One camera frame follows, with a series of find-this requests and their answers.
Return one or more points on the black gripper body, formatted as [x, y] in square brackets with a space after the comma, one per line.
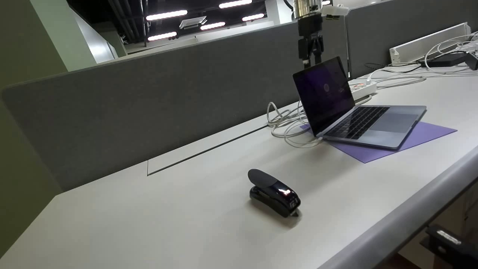
[311, 35]

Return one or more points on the grey laptop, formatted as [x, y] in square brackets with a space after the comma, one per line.
[368, 125]

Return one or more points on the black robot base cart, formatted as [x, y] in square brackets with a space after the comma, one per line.
[450, 247]

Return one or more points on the ceiling light strip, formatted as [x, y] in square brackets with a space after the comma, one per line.
[167, 16]
[162, 37]
[253, 17]
[235, 4]
[213, 26]

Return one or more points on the grey desk partition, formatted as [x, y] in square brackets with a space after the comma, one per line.
[389, 25]
[150, 105]

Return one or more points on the black power adapter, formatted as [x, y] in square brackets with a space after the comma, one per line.
[443, 61]

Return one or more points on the purple paper sheet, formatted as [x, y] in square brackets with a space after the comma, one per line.
[428, 134]

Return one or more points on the black stapler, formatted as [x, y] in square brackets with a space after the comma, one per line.
[274, 195]

